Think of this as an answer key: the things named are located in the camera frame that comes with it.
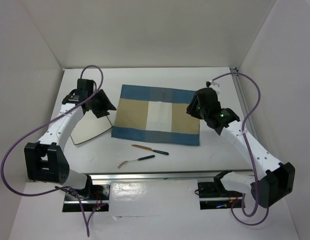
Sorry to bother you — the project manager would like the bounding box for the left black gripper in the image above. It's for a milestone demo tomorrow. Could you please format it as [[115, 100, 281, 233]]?
[[88, 89, 116, 119]]

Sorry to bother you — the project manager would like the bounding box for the white square plate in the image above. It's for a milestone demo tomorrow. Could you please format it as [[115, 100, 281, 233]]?
[[70, 111, 113, 146]]

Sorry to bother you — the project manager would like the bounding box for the blue tan cloth placemat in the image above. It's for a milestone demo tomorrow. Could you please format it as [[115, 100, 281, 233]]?
[[111, 84, 200, 146]]

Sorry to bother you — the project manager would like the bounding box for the gold knife dark handle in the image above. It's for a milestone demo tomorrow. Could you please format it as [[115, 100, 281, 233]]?
[[131, 144, 169, 156]]

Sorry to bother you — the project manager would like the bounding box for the gold fork dark handle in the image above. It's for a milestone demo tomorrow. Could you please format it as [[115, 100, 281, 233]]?
[[117, 155, 155, 169]]

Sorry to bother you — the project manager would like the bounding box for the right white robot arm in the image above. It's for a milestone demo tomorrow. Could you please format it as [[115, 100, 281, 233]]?
[[186, 87, 295, 209]]

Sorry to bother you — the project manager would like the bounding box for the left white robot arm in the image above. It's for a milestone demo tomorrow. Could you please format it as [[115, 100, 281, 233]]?
[[24, 78, 116, 200]]

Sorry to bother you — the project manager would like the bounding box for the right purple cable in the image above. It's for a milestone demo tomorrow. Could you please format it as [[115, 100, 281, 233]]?
[[207, 72, 270, 226]]

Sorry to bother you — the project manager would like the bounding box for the purple cable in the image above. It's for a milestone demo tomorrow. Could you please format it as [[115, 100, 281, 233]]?
[[0, 64, 106, 238], [207, 72, 270, 226]]

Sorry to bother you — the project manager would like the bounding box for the aluminium rail front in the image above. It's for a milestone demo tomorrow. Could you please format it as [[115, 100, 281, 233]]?
[[84, 170, 224, 181]]

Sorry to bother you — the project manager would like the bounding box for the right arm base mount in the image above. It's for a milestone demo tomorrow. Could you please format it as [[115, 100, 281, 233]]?
[[194, 182, 243, 210]]

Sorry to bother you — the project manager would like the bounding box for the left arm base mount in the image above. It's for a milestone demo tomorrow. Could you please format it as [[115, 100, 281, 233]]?
[[62, 183, 111, 213]]

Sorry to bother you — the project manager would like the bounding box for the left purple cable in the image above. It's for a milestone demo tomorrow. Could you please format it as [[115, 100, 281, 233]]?
[[0, 64, 106, 238]]

